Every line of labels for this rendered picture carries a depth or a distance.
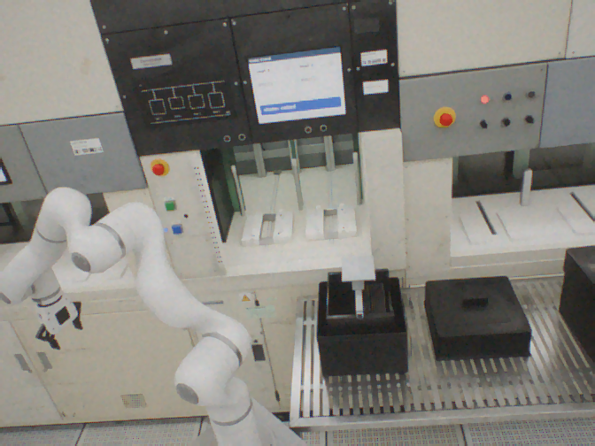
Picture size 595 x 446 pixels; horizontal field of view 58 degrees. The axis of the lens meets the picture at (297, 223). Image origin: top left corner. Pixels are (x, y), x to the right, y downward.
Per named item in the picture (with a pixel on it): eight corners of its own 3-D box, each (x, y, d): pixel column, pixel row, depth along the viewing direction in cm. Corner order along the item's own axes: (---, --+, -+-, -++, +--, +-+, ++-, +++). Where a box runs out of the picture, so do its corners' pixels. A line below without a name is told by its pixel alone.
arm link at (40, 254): (32, 264, 127) (13, 315, 148) (81, 228, 139) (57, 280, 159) (3, 238, 127) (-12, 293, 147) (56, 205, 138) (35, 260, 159)
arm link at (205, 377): (260, 396, 144) (243, 330, 131) (222, 452, 130) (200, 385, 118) (223, 383, 149) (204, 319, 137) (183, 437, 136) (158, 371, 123)
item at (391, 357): (323, 319, 194) (318, 281, 186) (400, 314, 191) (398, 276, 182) (321, 377, 171) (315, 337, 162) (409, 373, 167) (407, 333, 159)
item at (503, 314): (436, 361, 170) (436, 331, 164) (423, 301, 195) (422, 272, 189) (532, 357, 167) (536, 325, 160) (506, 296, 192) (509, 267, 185)
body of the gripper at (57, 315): (42, 309, 152) (56, 337, 158) (69, 288, 160) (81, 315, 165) (25, 303, 155) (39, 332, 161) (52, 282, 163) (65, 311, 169)
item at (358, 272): (333, 319, 192) (324, 247, 176) (390, 316, 189) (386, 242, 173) (332, 371, 171) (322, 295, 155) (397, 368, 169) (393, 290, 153)
